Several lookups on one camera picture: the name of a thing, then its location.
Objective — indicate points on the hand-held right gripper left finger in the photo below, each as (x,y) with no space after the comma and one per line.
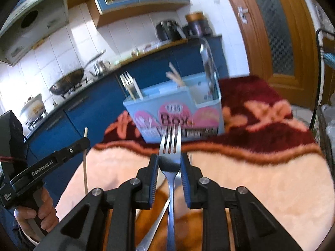
(153,180)

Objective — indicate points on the brown pot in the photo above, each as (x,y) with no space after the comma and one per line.
(194,17)

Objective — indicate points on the range hood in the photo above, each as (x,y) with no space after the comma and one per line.
(31,21)

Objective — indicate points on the person's left hand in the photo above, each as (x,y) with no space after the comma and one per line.
(23,221)

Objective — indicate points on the wooden chopstick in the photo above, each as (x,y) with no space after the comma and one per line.
(172,80)
(176,73)

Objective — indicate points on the white cooking pot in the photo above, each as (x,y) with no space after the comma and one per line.
(31,108)

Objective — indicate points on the light blue utensil box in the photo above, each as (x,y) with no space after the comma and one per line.
(157,102)

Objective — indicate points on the steel cutlery piece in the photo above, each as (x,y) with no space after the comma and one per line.
(154,227)

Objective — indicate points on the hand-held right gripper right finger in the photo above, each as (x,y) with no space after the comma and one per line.
(184,180)

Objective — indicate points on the large steel fork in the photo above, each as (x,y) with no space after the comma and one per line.
(170,162)

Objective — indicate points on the gas stove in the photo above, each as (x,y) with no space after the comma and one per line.
(76,87)

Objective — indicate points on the blue base cabinet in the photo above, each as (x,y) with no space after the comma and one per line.
(78,115)

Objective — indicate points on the person's left forearm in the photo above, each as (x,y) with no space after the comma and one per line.
(18,243)

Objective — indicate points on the wooden door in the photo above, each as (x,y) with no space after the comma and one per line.
(293,57)

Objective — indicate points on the steel kettle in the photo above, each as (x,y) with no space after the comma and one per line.
(100,68)

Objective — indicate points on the pale chopstick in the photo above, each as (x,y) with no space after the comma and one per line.
(85,172)

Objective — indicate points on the black air fryer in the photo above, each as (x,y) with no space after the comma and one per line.
(168,30)

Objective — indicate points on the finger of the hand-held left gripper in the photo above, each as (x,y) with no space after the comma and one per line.
(73,150)

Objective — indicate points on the black wok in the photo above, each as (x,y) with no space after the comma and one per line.
(68,82)

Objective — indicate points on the dark rice cooker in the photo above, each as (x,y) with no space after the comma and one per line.
(199,28)

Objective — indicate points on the small steel fork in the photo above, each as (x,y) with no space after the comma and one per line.
(124,83)
(130,81)

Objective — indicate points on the pink and maroon floral blanket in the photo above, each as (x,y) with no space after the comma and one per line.
(261,175)

